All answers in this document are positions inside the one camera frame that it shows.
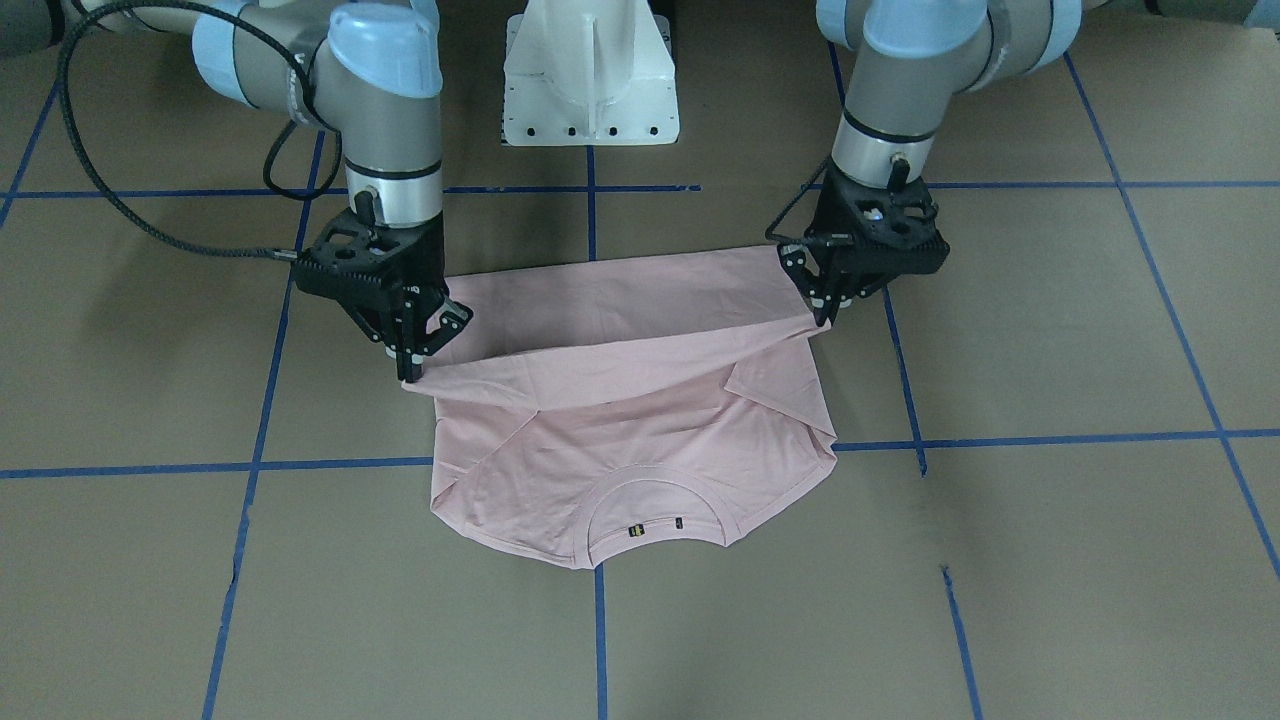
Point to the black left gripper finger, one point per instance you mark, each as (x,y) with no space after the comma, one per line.
(845,287)
(811,267)

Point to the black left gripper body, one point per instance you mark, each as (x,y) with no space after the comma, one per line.
(826,287)

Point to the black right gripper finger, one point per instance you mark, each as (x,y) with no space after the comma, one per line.
(405,324)
(451,317)

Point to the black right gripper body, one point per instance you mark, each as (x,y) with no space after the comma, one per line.
(424,252)

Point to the pink Snoopy t-shirt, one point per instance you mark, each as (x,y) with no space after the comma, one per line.
(593,408)

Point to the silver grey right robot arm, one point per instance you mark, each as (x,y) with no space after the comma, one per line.
(365,71)

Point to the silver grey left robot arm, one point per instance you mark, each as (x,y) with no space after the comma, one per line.
(911,58)

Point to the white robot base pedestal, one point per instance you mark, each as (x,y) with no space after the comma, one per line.
(579,73)

